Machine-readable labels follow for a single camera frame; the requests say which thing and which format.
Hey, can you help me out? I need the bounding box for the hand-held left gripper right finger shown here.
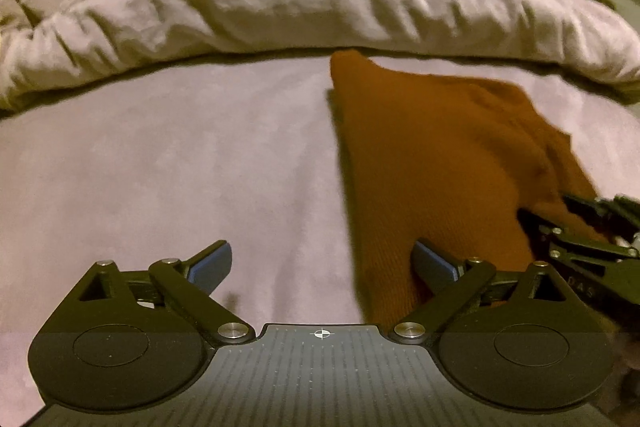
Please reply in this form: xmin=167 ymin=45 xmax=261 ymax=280
xmin=392 ymin=239 xmax=572 ymax=346

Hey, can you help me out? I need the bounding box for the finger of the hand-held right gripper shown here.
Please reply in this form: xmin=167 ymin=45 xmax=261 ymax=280
xmin=561 ymin=192 xmax=640 ymax=239
xmin=517 ymin=206 xmax=640 ymax=262

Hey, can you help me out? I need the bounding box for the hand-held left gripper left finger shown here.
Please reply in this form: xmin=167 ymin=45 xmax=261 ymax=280
xmin=75 ymin=239 xmax=257 ymax=344

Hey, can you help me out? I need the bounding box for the rust brown knit sweater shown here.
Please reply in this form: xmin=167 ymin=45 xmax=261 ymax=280
xmin=327 ymin=49 xmax=619 ymax=327

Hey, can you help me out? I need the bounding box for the lilac bed sheet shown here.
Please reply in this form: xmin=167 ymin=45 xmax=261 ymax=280
xmin=0 ymin=49 xmax=640 ymax=413

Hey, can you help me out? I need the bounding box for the lilac crumpled duvet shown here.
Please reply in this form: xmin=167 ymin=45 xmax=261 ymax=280
xmin=0 ymin=0 xmax=640 ymax=114

